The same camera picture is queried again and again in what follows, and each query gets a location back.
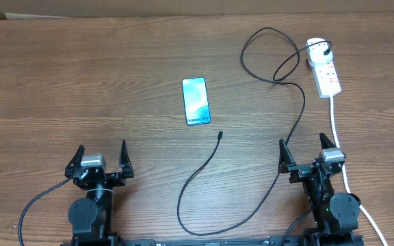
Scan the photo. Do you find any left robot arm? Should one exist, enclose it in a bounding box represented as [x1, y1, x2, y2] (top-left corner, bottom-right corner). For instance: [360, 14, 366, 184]
[65, 141, 134, 245]

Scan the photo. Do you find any blue Galaxy smartphone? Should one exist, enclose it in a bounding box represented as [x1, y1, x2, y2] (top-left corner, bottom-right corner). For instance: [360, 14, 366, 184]
[181, 77, 211, 126]

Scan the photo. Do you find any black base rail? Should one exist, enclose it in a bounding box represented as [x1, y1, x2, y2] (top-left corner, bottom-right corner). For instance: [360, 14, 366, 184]
[60, 236, 365, 246]

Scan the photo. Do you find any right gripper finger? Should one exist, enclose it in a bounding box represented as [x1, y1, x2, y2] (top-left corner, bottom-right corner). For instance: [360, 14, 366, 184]
[278, 138, 296, 173]
[319, 133, 336, 150]

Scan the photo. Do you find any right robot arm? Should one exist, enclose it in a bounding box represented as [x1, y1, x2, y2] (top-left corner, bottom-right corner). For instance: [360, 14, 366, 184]
[278, 133, 364, 245]

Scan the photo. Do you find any white charger plug adapter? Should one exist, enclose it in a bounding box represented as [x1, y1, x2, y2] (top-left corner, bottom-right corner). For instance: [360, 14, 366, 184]
[306, 38, 333, 67]

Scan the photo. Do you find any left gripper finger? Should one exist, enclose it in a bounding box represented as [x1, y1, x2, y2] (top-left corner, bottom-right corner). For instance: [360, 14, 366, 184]
[64, 145, 85, 177]
[118, 140, 134, 178]

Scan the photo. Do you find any white power strip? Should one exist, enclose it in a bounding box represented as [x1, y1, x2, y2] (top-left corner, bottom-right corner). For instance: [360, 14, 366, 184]
[312, 61, 341, 98]

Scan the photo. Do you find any white power strip cord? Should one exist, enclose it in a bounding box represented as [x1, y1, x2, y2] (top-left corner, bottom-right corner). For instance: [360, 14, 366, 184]
[329, 95, 389, 246]

